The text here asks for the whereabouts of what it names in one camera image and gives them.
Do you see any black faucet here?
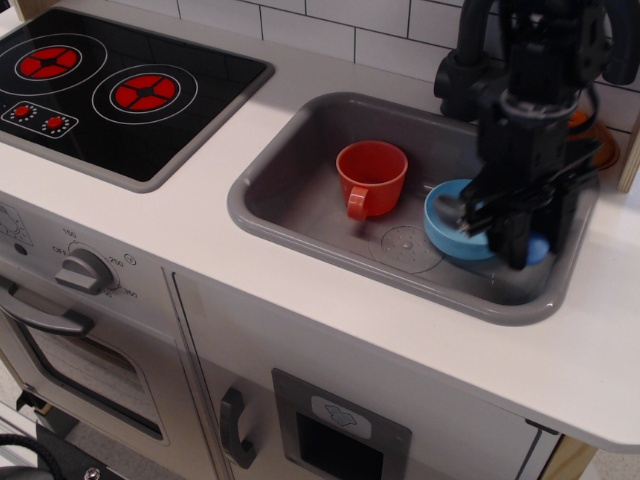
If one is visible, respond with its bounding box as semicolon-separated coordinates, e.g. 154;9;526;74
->
432;0;640;124

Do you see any grey sink basin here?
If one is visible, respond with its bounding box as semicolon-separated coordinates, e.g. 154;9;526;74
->
227;91;601;327

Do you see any grey dispenser panel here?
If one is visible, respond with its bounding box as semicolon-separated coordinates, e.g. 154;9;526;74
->
271;369;412;479

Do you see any black toy stovetop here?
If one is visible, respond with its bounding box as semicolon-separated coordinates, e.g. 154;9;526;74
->
1;8;274;193

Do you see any orange plastic cup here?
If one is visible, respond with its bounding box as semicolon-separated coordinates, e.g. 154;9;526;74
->
336;140;408;221

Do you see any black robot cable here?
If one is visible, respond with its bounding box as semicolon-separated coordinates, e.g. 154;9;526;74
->
567;84;604;141

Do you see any grey cabinet door handle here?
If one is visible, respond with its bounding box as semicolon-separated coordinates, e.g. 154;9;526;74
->
219;387;257;470

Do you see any blue plastic spoon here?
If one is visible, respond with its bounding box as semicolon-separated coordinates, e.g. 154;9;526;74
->
526;231;550;266

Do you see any grey oven knob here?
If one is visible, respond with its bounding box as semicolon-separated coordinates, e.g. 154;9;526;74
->
55;248;114;295

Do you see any blue plastic bowl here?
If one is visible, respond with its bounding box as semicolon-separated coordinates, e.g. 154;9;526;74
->
424;179;495;261

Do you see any toy oven door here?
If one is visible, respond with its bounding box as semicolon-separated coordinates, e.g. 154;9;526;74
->
1;278;217;479

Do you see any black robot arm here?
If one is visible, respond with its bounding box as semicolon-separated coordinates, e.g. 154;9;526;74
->
457;1;610;270

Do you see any white cabinet door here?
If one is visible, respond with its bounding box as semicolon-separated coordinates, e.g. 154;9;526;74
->
173;274;560;479

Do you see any black cable bottom left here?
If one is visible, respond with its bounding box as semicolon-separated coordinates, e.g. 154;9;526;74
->
0;432;56;480

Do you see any orange transparent pot lid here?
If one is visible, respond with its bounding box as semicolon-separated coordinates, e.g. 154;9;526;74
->
566;110;620;170

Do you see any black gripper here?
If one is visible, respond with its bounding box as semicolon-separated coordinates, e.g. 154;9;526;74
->
457;87;600;270

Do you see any grey oven door handle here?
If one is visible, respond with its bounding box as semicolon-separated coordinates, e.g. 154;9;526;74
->
1;278;95;338

